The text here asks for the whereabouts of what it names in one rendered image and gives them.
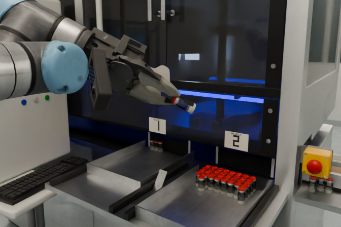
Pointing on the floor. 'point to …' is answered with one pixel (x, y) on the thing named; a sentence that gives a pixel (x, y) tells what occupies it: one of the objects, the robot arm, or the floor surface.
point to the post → (293, 89)
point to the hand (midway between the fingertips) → (170, 99)
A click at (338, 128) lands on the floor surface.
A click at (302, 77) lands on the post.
